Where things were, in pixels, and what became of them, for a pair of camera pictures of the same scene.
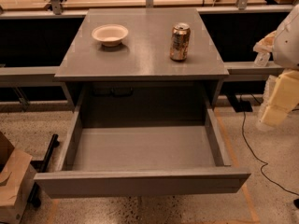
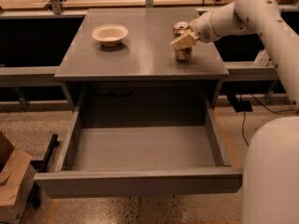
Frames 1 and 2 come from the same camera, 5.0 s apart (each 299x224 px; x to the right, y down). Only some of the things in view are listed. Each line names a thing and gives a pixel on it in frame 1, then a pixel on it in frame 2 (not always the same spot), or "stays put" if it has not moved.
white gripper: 288,44 to 203,29
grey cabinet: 142,59 stays put
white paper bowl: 109,35 stays put
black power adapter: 239,105 stays put
